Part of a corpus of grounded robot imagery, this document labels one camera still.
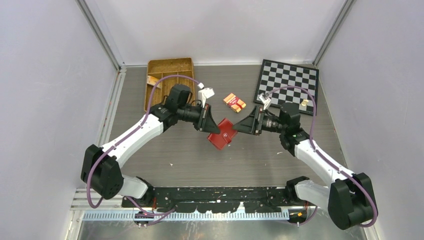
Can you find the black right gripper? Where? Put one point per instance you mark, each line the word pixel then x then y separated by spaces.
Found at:
pixel 252 124

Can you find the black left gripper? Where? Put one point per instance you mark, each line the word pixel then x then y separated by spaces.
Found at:
pixel 205 122

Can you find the red leather card holder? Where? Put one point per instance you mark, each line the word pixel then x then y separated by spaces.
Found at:
pixel 226 135

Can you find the yellow credit card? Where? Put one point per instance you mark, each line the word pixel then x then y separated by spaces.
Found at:
pixel 152 81

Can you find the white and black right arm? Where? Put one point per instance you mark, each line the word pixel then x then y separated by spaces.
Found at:
pixel 347 197

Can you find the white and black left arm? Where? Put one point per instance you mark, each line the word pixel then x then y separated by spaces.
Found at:
pixel 101 169

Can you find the red and gold card box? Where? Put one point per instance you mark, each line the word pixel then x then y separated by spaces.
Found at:
pixel 234 102

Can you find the black and white chessboard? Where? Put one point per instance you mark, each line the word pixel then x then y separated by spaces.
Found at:
pixel 294 83

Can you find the small wooden chess piece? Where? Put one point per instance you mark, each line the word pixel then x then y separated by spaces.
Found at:
pixel 304 102

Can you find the woven wicker divided tray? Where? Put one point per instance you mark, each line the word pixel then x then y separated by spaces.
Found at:
pixel 169 72

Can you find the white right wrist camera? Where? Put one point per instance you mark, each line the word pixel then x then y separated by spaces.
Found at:
pixel 265 100

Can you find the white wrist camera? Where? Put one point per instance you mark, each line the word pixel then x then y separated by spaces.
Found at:
pixel 204 93
pixel 265 100

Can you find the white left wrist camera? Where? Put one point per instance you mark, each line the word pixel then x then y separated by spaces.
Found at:
pixel 204 93

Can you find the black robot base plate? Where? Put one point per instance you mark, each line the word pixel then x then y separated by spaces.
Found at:
pixel 218 200

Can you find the aluminium frame rail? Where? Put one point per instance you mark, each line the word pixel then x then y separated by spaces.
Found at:
pixel 111 108

